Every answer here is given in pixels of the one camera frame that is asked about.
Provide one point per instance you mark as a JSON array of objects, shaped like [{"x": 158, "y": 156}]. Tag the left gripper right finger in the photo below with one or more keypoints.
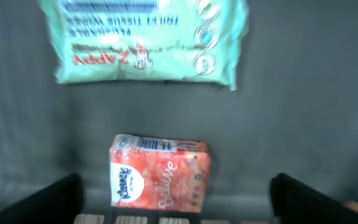
[{"x": 296, "y": 203}]

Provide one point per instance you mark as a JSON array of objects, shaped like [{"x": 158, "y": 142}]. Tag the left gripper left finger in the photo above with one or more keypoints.
[{"x": 58, "y": 203}]

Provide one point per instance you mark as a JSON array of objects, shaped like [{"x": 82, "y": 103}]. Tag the orange Kleenex tissue pack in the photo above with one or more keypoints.
[{"x": 158, "y": 174}]

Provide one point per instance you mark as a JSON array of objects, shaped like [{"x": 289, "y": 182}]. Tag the mint wet wipes pack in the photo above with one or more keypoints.
[{"x": 178, "y": 40}]

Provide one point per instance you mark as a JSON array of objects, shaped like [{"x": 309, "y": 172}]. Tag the grey plastic mesh basket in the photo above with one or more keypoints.
[{"x": 295, "y": 111}]

